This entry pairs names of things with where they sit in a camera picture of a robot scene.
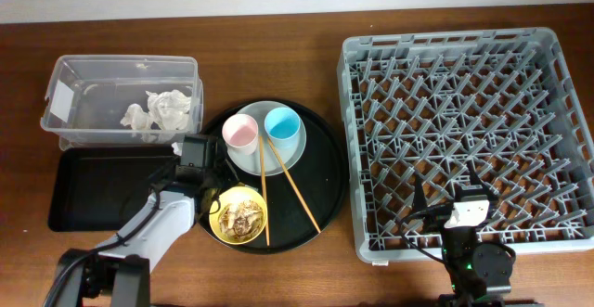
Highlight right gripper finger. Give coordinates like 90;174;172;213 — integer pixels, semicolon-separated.
412;173;427;212
466;161;497;200

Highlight pink cup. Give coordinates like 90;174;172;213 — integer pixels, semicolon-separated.
222;114;259;155

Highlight yellow bowl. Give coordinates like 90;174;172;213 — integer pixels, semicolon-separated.
209;186;268;245

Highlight wooden chopstick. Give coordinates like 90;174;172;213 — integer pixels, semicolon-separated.
258;135;270;247
267;139;321;234

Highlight white napkin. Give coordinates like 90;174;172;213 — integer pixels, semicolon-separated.
120;90;191;131

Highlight food scraps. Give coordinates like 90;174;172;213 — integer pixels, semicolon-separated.
218;200;264;242

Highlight blue cup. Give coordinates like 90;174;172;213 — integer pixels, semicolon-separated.
265;107;301;148

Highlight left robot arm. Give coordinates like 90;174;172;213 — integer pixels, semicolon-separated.
43;134;239;306

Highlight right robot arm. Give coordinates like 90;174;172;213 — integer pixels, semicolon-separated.
407;164;516;306

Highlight grey dishwasher rack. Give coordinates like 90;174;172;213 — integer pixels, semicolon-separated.
337;28;593;265

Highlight grey plate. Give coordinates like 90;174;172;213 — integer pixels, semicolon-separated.
226;100;308;177

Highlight round black tray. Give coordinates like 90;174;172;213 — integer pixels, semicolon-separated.
194;97;349;255

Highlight black rectangular tray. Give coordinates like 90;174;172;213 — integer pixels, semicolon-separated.
47;147;177;232

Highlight clear plastic bin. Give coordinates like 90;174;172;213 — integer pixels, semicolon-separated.
41;55;203;149

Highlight white label on bin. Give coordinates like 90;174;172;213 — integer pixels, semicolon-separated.
50;81;74;122

